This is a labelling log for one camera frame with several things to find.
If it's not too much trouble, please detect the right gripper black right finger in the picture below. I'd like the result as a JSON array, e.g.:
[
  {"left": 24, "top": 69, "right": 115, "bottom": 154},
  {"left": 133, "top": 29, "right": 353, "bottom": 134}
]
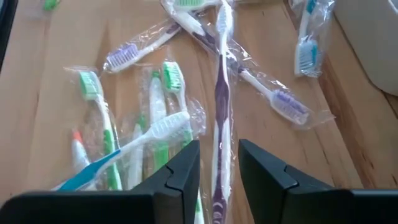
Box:
[{"left": 238, "top": 138, "right": 336, "bottom": 224}]

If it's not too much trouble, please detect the purple toothbrush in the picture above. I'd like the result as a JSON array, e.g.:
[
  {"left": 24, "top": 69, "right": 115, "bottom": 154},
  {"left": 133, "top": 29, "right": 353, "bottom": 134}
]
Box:
[
  {"left": 210, "top": 0, "right": 234, "bottom": 224},
  {"left": 102, "top": 21, "right": 183, "bottom": 75},
  {"left": 160, "top": 0, "right": 335, "bottom": 130}
]

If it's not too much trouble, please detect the blue toothbrush in clear wrap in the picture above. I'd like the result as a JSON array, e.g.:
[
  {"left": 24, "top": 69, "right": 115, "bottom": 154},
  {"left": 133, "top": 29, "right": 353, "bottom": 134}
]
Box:
[
  {"left": 289, "top": 0, "right": 336, "bottom": 79},
  {"left": 51, "top": 111, "right": 191, "bottom": 192}
]

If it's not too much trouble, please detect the beige handled plastic basket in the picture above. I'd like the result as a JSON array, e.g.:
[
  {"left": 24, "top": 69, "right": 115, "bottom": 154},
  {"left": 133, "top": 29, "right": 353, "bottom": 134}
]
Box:
[{"left": 333, "top": 0, "right": 398, "bottom": 97}]

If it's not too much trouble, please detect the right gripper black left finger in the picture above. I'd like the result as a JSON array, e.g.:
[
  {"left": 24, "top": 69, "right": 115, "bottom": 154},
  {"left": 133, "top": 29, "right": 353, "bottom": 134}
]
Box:
[{"left": 132, "top": 139, "right": 201, "bottom": 224}]

